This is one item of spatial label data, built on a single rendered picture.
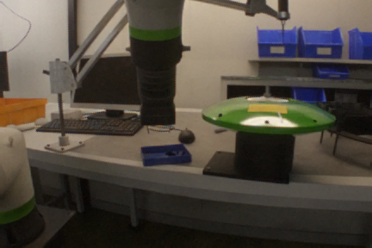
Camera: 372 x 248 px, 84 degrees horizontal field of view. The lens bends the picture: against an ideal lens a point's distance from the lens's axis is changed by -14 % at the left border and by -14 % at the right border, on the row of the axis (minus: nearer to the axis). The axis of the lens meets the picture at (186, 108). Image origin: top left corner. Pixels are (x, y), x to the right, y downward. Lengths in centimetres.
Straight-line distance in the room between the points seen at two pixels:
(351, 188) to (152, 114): 47
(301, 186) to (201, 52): 112
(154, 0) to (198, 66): 118
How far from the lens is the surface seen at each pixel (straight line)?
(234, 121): 45
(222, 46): 149
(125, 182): 75
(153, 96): 44
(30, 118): 134
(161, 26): 38
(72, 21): 197
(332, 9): 158
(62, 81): 79
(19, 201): 59
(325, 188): 60
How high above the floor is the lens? 116
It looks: 9 degrees down
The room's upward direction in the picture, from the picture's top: straight up
